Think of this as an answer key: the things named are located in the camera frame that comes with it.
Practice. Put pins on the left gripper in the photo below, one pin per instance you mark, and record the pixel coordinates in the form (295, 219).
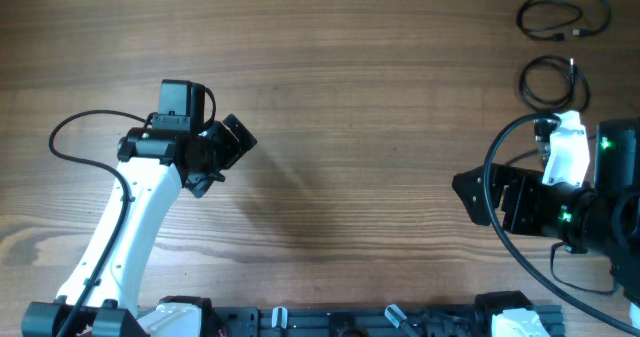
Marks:
(232, 150)

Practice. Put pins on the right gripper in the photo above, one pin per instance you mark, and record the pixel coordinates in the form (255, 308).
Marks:
(507, 200)

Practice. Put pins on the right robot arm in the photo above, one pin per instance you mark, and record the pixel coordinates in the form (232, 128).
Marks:
(589, 202)

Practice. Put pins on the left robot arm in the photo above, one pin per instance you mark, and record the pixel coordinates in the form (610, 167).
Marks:
(180, 146)

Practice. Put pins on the black mounting rail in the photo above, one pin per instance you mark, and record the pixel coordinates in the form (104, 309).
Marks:
(350, 322)

